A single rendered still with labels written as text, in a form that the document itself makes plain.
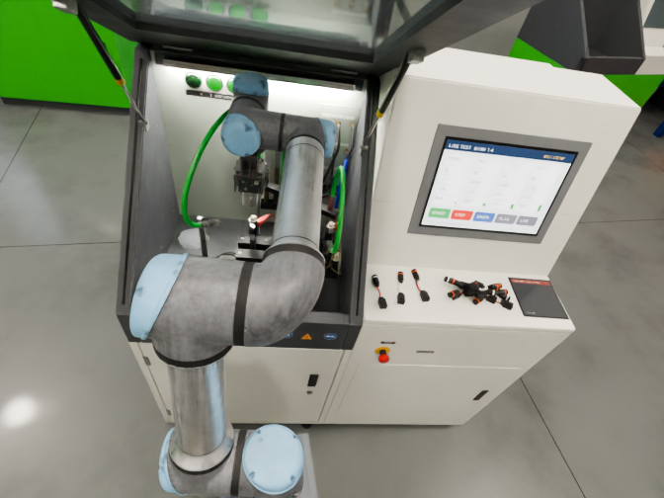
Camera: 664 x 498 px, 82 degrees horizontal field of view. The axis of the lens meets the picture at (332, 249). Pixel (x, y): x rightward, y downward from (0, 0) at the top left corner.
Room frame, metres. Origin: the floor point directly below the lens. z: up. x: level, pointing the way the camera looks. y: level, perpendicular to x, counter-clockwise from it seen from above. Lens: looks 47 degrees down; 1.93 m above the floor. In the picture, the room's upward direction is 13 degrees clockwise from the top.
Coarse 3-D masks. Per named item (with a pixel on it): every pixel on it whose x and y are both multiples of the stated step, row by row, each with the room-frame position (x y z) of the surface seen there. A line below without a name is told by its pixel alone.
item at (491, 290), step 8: (448, 280) 0.85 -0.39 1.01; (456, 280) 0.85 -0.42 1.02; (464, 288) 0.84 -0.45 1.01; (472, 288) 0.82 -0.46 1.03; (480, 288) 0.86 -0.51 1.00; (488, 288) 0.85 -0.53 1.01; (496, 288) 0.86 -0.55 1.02; (456, 296) 0.80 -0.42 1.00; (480, 296) 0.82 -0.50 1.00; (488, 296) 0.83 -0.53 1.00; (496, 296) 0.84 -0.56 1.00; (504, 296) 0.85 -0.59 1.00; (504, 304) 0.82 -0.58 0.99; (512, 304) 0.82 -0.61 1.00
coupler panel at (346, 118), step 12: (324, 108) 1.14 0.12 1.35; (336, 108) 1.15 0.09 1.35; (348, 108) 1.16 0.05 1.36; (360, 108) 1.17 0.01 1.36; (336, 120) 1.15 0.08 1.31; (348, 120) 1.16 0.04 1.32; (336, 132) 1.15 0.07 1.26; (348, 132) 1.16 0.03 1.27; (336, 144) 1.15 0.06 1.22; (348, 144) 1.16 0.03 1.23; (324, 168) 1.15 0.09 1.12; (336, 168) 1.16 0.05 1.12
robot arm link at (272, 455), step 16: (240, 432) 0.24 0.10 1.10; (256, 432) 0.24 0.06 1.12; (272, 432) 0.24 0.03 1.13; (288, 432) 0.25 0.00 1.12; (240, 448) 0.21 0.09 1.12; (256, 448) 0.21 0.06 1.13; (272, 448) 0.22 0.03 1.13; (288, 448) 0.22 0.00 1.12; (240, 464) 0.18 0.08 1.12; (256, 464) 0.18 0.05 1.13; (272, 464) 0.19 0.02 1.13; (288, 464) 0.20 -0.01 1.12; (240, 480) 0.16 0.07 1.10; (256, 480) 0.16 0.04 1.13; (272, 480) 0.16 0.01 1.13; (288, 480) 0.17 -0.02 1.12; (256, 496) 0.15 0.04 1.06; (272, 496) 0.15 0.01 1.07
